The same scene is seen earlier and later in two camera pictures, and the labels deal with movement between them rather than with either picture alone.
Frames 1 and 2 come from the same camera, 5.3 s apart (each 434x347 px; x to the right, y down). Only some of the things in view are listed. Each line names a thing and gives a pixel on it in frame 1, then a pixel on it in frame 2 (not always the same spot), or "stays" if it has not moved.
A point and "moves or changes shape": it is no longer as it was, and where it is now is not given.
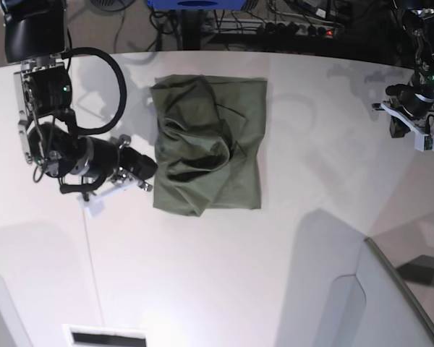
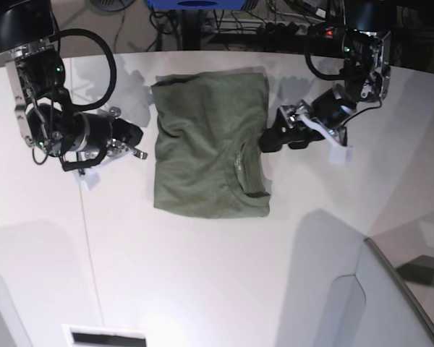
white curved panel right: [375, 308] stays
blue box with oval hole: [196, 5] stays
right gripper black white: [413, 109] → [325, 115]
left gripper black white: [98, 163] → [94, 133]
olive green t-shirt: [212, 133] moves or changes shape
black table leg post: [191, 29] stays
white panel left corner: [4, 326] stays
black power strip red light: [291, 29] stays
